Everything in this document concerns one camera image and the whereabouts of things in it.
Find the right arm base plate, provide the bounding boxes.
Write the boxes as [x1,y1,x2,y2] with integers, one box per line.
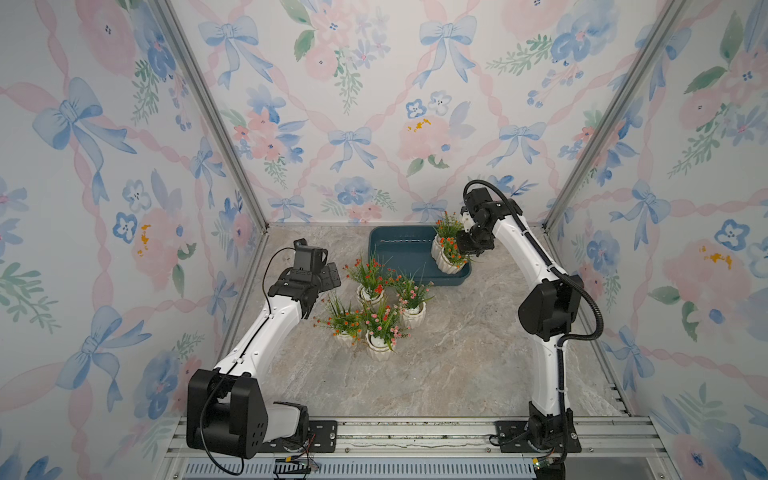
[488,420,582,455]

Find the potted plant pink flowers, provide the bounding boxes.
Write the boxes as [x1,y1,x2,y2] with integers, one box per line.
[360,303,410,361]
[393,275,432,328]

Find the potted plant pink flowers front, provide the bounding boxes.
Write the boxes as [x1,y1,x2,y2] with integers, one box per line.
[360,303,410,361]

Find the potted plant orange flowers front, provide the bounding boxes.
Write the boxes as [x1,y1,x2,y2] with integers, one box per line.
[434,236,469,275]

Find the potted plant red flowers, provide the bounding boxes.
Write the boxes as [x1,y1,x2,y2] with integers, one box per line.
[344,256,395,306]
[313,294,366,346]

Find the potted plant red flowers back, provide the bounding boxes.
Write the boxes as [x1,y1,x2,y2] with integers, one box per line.
[344,256,395,306]

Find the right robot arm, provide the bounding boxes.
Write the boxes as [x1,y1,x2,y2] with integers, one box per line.
[457,180,581,457]

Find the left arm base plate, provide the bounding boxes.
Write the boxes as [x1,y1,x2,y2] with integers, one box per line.
[257,419,339,454]

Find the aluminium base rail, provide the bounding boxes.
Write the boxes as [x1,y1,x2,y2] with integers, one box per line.
[157,417,681,479]

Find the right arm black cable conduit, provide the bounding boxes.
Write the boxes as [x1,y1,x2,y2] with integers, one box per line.
[462,179,604,421]

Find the teal plastic storage box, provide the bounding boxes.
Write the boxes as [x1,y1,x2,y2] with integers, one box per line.
[368,225,472,287]

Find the potted plant orange flowers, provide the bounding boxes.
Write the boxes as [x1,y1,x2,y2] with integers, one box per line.
[434,236,469,275]
[431,211,464,260]

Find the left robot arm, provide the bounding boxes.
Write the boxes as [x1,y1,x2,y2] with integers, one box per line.
[186,263,341,459]

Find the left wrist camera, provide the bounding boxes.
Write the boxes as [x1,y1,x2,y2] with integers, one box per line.
[293,238,328,276]

